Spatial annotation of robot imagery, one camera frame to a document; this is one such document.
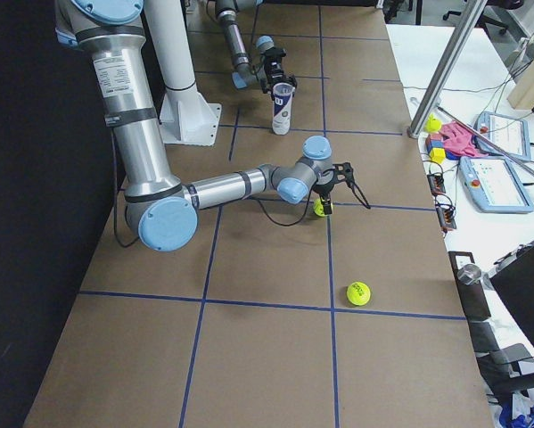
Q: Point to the aluminium frame post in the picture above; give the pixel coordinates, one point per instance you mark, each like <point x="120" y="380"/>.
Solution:
<point x="456" y="43"/>

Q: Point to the black monitor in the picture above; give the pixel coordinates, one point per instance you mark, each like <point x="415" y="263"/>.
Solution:
<point x="513" y="281"/>

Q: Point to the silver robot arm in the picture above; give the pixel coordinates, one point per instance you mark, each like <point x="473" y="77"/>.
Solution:
<point x="144" y="69"/>
<point x="245" y="72"/>

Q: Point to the near teach pendant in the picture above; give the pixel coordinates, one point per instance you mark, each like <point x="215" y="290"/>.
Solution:
<point x="494" y="186"/>

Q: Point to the red cube block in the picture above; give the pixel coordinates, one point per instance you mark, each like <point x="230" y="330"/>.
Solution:
<point x="434" y="142"/>

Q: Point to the yellow tennis ball with lettering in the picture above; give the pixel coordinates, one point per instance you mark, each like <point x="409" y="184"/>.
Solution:
<point x="358" y="293"/>

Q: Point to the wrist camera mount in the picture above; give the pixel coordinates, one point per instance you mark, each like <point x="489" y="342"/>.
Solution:
<point x="343" y="173"/>
<point x="274" y="55"/>

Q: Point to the far teach pendant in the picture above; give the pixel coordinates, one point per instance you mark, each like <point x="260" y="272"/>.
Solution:
<point x="510" y="134"/>

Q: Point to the teach pendant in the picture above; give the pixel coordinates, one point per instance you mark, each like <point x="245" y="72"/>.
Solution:
<point x="510" y="134"/>
<point x="494" y="186"/>

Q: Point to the clear tennis ball can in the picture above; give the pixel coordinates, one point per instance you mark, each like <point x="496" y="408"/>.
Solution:
<point x="282" y="108"/>

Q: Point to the yellow cube block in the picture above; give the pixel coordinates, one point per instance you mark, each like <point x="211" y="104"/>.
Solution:
<point x="437" y="154"/>

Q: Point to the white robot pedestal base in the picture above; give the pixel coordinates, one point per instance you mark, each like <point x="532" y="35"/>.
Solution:
<point x="185" y="116"/>

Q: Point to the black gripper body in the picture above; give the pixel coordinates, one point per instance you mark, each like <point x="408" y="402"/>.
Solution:
<point x="274" y="70"/>
<point x="323" y="189"/>

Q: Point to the pink cloth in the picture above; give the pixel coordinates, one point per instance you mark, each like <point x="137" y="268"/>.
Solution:
<point x="458" y="140"/>

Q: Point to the yellow tennis ball on desk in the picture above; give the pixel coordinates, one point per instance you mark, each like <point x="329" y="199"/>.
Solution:
<point x="432" y="125"/>

